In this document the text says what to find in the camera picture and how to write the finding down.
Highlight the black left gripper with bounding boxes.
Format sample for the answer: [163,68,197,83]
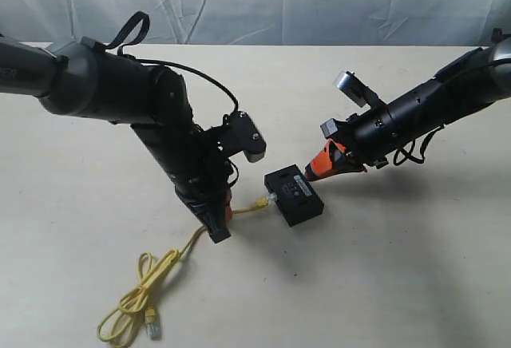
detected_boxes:
[171,124,233,243]

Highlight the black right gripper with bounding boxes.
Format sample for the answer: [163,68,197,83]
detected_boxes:
[304,102,399,181]

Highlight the black network switch box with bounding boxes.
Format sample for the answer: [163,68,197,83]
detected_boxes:
[263,164,324,227]

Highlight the yellow ethernet cable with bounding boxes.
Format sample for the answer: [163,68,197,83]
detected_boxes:
[97,193,278,344]

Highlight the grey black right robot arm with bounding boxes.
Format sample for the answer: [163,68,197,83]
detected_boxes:
[304,28,510,181]

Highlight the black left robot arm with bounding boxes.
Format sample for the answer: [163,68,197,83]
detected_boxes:
[1,38,233,243]

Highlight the white wrinkled backdrop cloth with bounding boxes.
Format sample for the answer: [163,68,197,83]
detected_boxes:
[1,0,510,45]

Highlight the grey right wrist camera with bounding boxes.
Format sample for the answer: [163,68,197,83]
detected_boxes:
[334,71,384,108]

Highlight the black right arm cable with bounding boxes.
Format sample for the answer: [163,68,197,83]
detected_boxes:
[393,28,511,167]

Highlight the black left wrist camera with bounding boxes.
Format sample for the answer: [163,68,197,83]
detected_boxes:
[206,111,267,163]

